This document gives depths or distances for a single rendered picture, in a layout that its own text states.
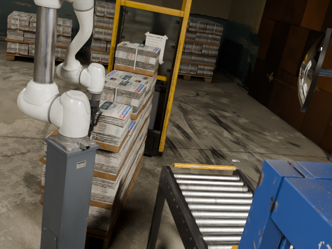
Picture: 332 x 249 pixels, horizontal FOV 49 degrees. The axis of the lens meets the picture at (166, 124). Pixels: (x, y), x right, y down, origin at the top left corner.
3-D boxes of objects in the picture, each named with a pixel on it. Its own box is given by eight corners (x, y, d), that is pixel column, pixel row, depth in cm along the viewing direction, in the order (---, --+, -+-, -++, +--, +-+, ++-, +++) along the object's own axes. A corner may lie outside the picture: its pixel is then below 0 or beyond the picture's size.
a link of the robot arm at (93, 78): (106, 90, 216) (86, 84, 219) (109, 64, 211) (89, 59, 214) (98, 94, 207) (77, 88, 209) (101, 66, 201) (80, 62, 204)
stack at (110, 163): (54, 242, 264) (62, 138, 235) (100, 169, 373) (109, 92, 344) (105, 254, 262) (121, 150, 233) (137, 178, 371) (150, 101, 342)
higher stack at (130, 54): (100, 170, 372) (116, 44, 327) (107, 157, 400) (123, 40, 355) (136, 178, 370) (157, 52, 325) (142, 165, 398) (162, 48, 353)
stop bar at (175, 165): (172, 165, 234) (172, 162, 233) (233, 168, 246) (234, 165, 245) (173, 167, 231) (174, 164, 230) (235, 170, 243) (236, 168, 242)
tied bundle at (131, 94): (89, 111, 289) (92, 83, 281) (100, 101, 317) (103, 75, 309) (135, 121, 287) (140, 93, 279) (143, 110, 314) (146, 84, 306)
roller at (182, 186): (176, 182, 213) (177, 189, 210) (248, 184, 226) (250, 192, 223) (174, 185, 217) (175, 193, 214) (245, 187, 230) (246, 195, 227)
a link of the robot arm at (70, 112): (79, 141, 183) (83, 100, 176) (47, 131, 187) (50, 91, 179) (94, 131, 198) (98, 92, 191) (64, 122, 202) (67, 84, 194)
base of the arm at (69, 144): (72, 155, 180) (73, 145, 178) (47, 138, 193) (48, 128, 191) (101, 147, 194) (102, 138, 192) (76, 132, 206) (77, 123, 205)
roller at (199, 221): (188, 223, 188) (190, 215, 186) (269, 223, 200) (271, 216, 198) (191, 229, 183) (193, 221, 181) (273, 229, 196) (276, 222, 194)
